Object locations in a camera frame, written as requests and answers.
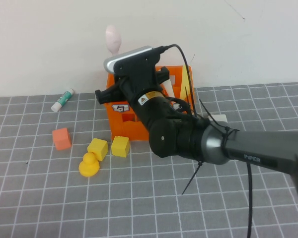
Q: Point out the orange plastic cutlery holder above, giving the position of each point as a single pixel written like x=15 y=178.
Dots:
x=129 y=130

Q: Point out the yellow foam cube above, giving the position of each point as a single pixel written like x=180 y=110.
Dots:
x=120 y=147
x=98 y=147

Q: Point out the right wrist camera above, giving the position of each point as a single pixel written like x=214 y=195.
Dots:
x=139 y=62

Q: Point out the yellow rubber duck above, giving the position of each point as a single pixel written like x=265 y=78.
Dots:
x=89 y=166

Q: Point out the white plastic knife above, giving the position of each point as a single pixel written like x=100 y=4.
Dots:
x=169 y=89

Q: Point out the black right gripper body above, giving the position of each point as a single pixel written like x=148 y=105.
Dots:
x=144 y=99

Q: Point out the grey checked table mat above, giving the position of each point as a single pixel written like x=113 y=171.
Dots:
x=114 y=210

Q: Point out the white green glue stick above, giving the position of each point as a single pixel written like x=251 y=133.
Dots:
x=62 y=100

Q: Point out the orange foam cube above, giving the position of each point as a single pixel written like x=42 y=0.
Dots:
x=62 y=138

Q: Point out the yellow plastic knife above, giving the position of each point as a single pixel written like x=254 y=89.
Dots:
x=183 y=91

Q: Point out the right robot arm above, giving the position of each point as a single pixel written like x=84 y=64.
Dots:
x=250 y=148

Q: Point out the pink plastic spoon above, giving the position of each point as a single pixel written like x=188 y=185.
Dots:
x=113 y=39

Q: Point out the white USB charger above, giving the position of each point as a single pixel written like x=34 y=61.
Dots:
x=219 y=117

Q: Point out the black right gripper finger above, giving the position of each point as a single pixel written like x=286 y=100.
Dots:
x=162 y=74
x=109 y=95

